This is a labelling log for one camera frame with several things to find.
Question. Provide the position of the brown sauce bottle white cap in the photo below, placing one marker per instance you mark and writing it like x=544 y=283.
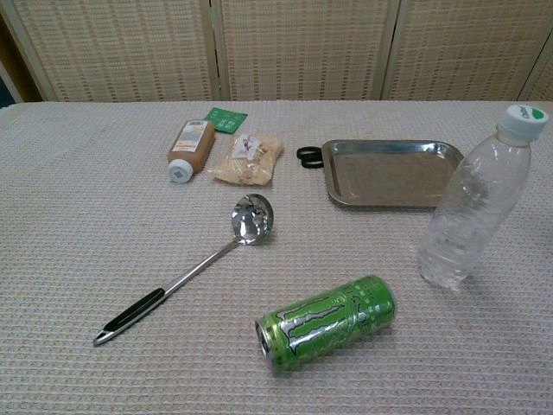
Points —
x=190 y=144

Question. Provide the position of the rectangular stainless steel tray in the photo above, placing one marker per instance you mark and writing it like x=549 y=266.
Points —
x=384 y=173

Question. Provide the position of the clear bag of beige snacks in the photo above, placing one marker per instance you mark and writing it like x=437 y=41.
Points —
x=250 y=160

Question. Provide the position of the green energy drink can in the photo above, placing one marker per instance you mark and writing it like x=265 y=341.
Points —
x=328 y=324

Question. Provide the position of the beige woven tablecloth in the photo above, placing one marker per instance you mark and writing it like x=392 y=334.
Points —
x=129 y=259

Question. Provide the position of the transparent plastic water bottle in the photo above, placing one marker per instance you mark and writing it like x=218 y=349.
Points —
x=473 y=203

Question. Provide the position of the woven bamboo folding screen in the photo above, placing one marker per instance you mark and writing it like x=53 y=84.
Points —
x=276 y=47

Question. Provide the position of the black binder clip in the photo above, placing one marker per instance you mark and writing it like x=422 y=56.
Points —
x=309 y=157

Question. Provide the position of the green paper sachet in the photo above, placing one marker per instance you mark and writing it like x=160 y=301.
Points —
x=225 y=119

